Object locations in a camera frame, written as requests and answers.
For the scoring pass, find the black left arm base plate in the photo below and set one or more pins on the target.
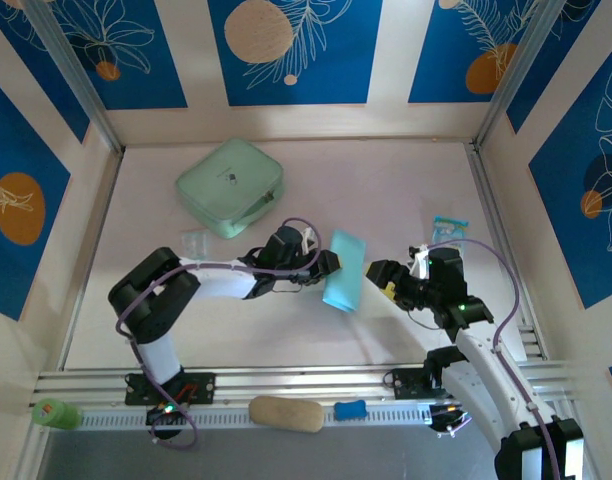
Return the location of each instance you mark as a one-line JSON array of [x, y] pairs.
[[206, 387]]

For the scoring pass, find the aluminium corner post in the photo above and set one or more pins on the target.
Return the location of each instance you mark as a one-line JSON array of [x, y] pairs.
[[71, 65], [521, 70]]

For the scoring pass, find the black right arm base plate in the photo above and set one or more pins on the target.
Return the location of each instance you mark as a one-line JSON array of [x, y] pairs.
[[406, 385]]

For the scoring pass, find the aluminium cross rail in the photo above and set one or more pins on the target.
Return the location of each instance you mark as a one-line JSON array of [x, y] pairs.
[[296, 380]]

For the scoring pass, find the blue bone-shaped block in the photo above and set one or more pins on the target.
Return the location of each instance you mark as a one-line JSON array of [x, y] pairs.
[[350, 410]]

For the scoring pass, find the black controller board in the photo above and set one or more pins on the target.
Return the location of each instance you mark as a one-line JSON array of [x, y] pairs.
[[448, 417], [163, 412]]

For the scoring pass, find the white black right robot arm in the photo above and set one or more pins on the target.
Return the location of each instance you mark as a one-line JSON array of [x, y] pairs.
[[486, 360]]

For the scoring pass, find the green bottle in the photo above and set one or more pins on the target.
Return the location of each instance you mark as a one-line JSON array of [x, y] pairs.
[[56, 414]]

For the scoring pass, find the small clear plastic bag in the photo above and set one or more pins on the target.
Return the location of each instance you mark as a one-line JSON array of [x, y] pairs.
[[193, 245]]

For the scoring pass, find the blue white snack packet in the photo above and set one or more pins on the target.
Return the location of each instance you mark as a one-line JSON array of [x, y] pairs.
[[450, 227]]

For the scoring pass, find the aluminium side rail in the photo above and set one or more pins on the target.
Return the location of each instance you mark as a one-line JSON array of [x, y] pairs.
[[501, 240], [93, 250]]

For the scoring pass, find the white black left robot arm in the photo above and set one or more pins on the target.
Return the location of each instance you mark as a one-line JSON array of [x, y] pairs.
[[216, 285]]

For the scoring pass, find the mint green zip pouch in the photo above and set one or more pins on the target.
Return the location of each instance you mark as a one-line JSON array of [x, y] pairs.
[[228, 187]]

